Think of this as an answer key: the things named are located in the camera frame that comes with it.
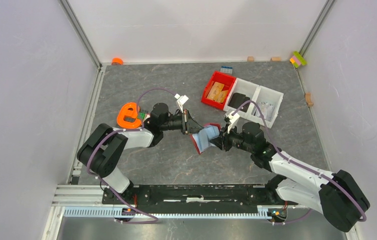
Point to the red plastic bin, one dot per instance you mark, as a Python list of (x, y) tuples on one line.
[(227, 80)]

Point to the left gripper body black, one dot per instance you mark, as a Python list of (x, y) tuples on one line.
[(180, 122)]

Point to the wooden piece right edge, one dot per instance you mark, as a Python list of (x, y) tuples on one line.
[(308, 99)]

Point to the green toy brick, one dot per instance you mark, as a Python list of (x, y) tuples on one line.
[(141, 115)]

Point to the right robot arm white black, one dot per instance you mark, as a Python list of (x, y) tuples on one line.
[(336, 195)]

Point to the silver cards in white bin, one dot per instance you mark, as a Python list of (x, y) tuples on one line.
[(267, 110)]

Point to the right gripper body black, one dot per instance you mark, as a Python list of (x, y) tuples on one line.
[(233, 139)]

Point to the colourful toy brick stack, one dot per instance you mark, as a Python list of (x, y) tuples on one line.
[(297, 60)]

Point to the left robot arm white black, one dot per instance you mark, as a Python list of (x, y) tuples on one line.
[(101, 152)]

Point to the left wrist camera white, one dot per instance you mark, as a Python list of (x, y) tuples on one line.
[(180, 101)]

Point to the white divided plastic bin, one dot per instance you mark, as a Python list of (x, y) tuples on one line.
[(258, 94)]

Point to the small orange cap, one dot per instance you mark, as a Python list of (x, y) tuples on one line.
[(117, 61)]

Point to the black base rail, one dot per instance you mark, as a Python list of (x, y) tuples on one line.
[(255, 194)]

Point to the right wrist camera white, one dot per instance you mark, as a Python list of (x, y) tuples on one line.
[(231, 118)]

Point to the blue white small block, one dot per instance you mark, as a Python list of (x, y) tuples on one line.
[(226, 70)]

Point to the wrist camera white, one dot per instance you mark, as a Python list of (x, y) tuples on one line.
[(180, 101), (231, 118)]

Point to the red leather card holder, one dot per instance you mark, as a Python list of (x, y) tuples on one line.
[(201, 140)]

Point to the black cards in white bin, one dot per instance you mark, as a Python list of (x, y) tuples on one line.
[(237, 99)]

